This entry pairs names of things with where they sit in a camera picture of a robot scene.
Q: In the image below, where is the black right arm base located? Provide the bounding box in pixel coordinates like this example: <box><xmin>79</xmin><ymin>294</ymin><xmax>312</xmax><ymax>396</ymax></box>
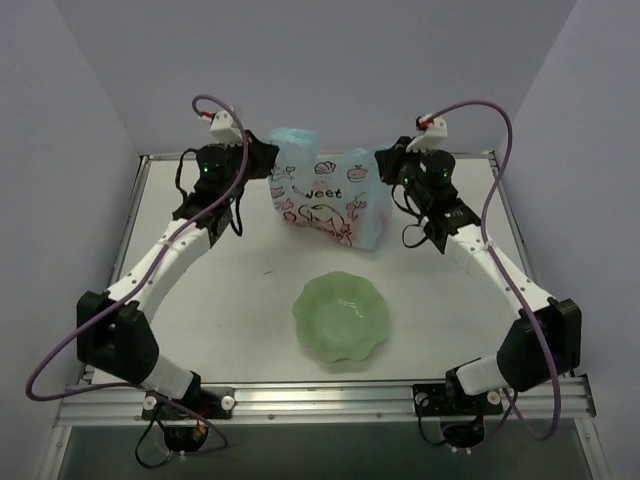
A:
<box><xmin>411</xmin><ymin>369</ymin><xmax>505</xmax><ymax>455</ymax></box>

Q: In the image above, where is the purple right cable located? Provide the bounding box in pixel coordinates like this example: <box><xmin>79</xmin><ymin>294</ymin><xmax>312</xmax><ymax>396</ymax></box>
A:
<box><xmin>419</xmin><ymin>99</ymin><xmax>564</xmax><ymax>441</ymax></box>

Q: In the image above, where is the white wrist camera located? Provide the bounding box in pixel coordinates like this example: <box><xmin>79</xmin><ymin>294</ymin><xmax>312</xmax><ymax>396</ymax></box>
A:
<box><xmin>406</xmin><ymin>115</ymin><xmax>448</xmax><ymax>152</ymax></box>
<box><xmin>209</xmin><ymin>110</ymin><xmax>243</xmax><ymax>146</ymax></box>

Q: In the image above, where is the blue printed plastic bag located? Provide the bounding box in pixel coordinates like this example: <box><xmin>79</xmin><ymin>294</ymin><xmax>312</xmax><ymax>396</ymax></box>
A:
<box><xmin>268</xmin><ymin>128</ymin><xmax>392</xmax><ymax>250</ymax></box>

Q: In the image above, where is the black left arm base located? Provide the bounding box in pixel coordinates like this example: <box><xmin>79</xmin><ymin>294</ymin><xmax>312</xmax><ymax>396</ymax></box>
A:
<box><xmin>143</xmin><ymin>387</ymin><xmax>236</xmax><ymax>459</ymax></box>

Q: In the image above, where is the green scalloped glass bowl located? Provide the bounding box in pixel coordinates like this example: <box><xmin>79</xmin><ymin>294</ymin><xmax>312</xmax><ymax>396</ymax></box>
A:
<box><xmin>291</xmin><ymin>271</ymin><xmax>393</xmax><ymax>377</ymax></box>

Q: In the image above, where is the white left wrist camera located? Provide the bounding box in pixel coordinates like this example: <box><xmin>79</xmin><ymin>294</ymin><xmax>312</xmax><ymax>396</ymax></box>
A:
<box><xmin>209</xmin><ymin>110</ymin><xmax>243</xmax><ymax>146</ymax></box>

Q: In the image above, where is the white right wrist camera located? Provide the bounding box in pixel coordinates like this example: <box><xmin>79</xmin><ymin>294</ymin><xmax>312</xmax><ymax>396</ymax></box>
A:
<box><xmin>406</xmin><ymin>115</ymin><xmax>448</xmax><ymax>152</ymax></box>

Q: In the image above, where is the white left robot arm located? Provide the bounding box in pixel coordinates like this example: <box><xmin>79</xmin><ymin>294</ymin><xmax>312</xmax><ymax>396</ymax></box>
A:
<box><xmin>76</xmin><ymin>138</ymin><xmax>279</xmax><ymax>419</ymax></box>

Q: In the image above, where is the aluminium table frame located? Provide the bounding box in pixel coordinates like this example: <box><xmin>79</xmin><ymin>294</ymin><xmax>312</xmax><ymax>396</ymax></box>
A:
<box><xmin>53</xmin><ymin>152</ymin><xmax>598</xmax><ymax>480</ymax></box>

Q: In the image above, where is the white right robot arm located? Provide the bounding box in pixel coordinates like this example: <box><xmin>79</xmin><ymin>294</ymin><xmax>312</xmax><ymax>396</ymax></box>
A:
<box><xmin>374</xmin><ymin>137</ymin><xmax>582</xmax><ymax>413</ymax></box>

